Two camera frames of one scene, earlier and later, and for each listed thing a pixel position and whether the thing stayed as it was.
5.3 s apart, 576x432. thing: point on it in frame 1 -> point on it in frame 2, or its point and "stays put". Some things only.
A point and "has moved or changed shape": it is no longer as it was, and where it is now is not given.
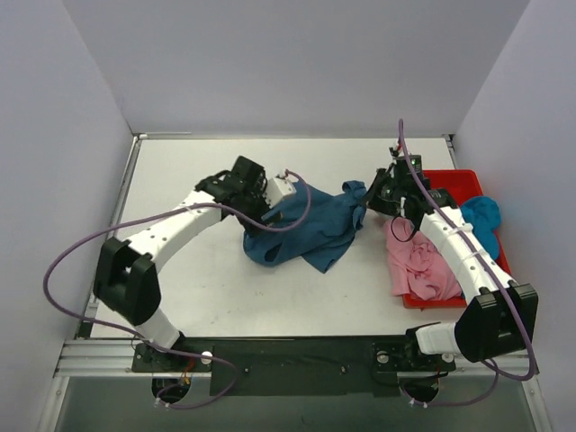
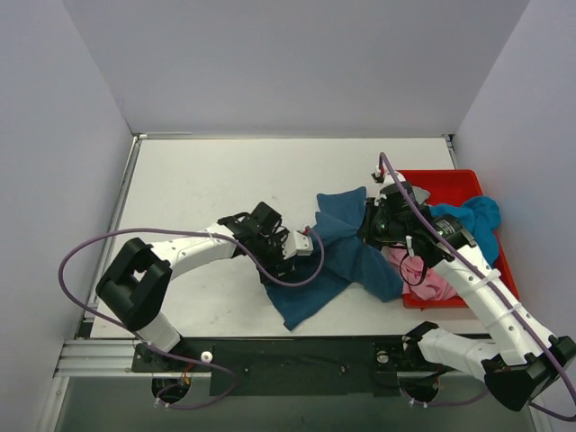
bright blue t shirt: [483, 215] stays put
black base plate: [294, 366] stays put
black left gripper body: [259, 209] -> [274, 260]
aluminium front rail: [114, 358] stays put
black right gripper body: [378, 193] -> [370, 223]
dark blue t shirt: [326, 234] has moved or changed shape
